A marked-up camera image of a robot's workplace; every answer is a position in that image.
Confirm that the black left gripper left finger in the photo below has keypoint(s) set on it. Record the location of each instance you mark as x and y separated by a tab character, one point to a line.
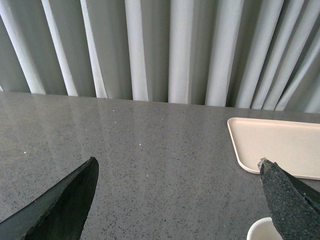
58	214

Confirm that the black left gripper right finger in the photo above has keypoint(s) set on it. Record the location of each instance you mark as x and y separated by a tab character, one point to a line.
294	205

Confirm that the white smiley mug black handle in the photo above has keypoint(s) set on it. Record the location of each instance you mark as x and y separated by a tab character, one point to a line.
263	229

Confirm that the cream rectangular tray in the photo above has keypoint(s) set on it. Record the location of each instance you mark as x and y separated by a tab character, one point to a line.
294	146

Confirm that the grey pleated curtain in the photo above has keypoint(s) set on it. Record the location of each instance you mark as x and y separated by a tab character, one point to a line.
253	54

